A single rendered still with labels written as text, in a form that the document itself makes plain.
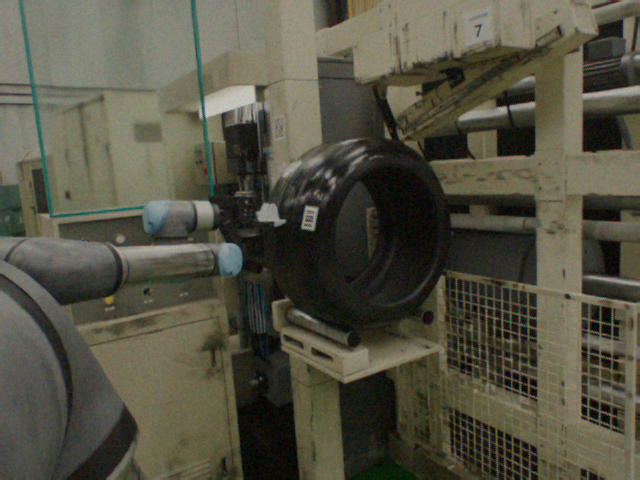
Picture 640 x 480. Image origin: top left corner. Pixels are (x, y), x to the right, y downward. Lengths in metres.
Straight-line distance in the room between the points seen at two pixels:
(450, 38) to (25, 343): 1.44
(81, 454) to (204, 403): 1.84
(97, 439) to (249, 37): 12.54
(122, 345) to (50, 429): 1.74
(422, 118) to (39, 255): 1.27
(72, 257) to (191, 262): 0.27
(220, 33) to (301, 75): 10.57
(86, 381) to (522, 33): 1.39
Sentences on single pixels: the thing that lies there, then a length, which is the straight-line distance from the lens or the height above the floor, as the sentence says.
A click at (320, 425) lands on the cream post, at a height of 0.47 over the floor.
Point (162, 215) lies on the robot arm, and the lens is 1.24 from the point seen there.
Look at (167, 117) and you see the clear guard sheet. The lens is 1.95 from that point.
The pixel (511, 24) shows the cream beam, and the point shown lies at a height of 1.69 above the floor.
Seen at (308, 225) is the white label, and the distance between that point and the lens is 1.33.
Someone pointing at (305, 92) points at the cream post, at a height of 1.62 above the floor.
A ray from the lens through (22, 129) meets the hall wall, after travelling 10.34.
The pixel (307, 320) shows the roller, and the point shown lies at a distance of 1.62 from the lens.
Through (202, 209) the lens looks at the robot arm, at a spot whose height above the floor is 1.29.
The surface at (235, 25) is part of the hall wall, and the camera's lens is 12.59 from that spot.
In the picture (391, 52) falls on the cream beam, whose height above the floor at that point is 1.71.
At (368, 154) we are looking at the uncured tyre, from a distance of 1.42.
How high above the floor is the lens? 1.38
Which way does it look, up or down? 8 degrees down
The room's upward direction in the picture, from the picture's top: 4 degrees counter-clockwise
